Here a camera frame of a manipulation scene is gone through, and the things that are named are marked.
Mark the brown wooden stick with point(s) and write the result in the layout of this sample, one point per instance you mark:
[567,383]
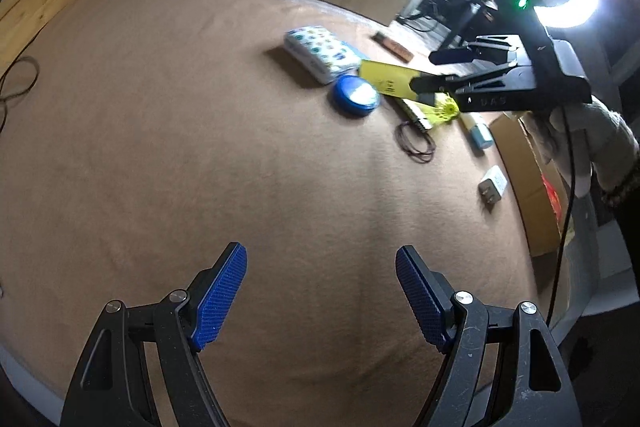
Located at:
[395,48]

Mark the person's right hand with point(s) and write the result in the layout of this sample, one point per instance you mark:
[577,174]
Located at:
[610,142]

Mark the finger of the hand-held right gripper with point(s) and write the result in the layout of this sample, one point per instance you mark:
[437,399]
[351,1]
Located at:
[430,83]
[450,55]

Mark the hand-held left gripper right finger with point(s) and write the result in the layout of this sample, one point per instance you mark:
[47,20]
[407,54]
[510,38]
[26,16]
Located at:
[420,292]

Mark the pale striped comb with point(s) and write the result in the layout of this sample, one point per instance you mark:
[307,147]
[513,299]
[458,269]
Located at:
[415,112]

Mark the red bag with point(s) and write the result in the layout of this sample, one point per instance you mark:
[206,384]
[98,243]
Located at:
[552,202]

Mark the white charger plug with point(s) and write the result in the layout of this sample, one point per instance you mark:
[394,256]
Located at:
[495,184]

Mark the white blue sunscreen bottle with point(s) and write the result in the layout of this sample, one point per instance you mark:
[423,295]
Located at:
[477,134]

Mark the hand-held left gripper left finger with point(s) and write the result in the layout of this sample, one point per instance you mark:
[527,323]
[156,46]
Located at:
[222,297]

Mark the patterned tissue pack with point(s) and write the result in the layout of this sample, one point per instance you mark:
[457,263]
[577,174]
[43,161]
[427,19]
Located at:
[320,52]

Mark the yellow shuttlecock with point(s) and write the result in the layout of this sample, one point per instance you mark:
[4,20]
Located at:
[440,114]

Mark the yellow packet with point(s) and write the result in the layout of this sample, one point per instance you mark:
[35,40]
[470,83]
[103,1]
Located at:
[385,79]

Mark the blue round tin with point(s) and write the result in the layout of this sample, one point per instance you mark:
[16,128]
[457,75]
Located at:
[355,96]

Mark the cardboard box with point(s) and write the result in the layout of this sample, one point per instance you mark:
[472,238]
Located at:
[525,187]

